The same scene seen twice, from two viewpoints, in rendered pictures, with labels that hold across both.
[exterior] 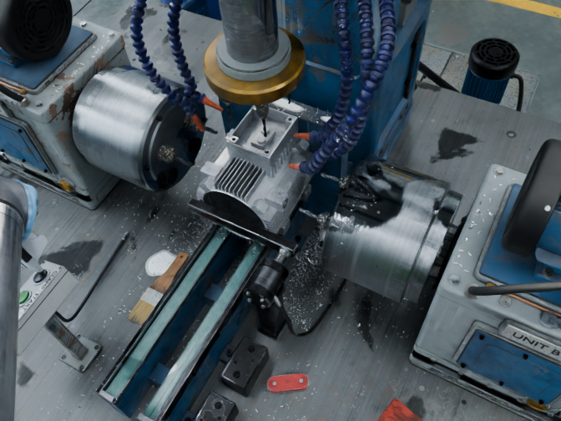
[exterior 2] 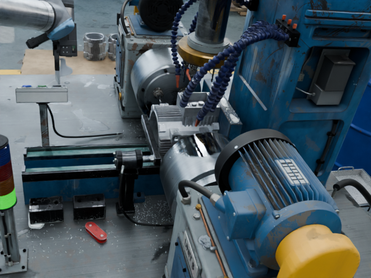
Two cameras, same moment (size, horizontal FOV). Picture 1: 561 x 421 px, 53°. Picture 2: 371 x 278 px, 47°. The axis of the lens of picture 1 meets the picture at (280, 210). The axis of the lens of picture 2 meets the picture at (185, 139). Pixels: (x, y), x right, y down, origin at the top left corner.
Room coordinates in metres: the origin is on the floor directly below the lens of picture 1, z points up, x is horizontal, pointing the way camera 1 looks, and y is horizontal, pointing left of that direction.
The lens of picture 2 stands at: (-0.21, -0.71, 1.81)
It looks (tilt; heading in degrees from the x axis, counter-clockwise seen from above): 34 degrees down; 38
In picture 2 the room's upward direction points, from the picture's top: 9 degrees clockwise
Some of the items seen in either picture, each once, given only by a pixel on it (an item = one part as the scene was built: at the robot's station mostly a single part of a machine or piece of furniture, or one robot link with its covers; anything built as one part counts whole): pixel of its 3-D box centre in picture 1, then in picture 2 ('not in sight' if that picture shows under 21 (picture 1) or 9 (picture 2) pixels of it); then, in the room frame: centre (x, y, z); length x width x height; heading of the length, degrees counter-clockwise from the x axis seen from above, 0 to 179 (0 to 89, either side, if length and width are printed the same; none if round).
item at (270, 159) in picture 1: (263, 140); (197, 108); (0.77, 0.02, 1.11); 0.12 x 0.11 x 0.07; 147
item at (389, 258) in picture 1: (403, 235); (211, 192); (0.56, -0.24, 1.04); 0.41 x 0.25 x 0.25; 57
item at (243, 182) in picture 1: (257, 181); (182, 132); (0.74, 0.04, 1.01); 0.20 x 0.19 x 0.19; 147
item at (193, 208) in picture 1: (241, 227); (149, 138); (0.63, 0.08, 1.01); 0.26 x 0.04 x 0.03; 57
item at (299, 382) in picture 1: (288, 383); (96, 232); (0.36, 0.02, 0.81); 0.09 x 0.03 x 0.02; 91
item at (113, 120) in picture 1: (125, 121); (162, 78); (0.93, 0.34, 1.04); 0.37 x 0.25 x 0.25; 57
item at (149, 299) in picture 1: (160, 287); not in sight; (0.62, 0.30, 0.80); 0.21 x 0.05 x 0.01; 147
